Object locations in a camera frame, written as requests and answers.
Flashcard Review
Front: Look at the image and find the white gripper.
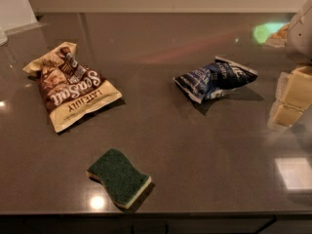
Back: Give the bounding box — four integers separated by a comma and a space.
267, 0, 312, 131

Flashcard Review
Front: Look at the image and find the blue chip bag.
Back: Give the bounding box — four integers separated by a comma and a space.
174, 57, 257, 104

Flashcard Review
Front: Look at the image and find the brown sea salt chip bag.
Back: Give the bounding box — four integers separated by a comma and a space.
23, 42, 122, 133

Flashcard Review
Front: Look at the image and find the green and yellow sponge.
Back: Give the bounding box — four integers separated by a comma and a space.
87, 148, 151, 210

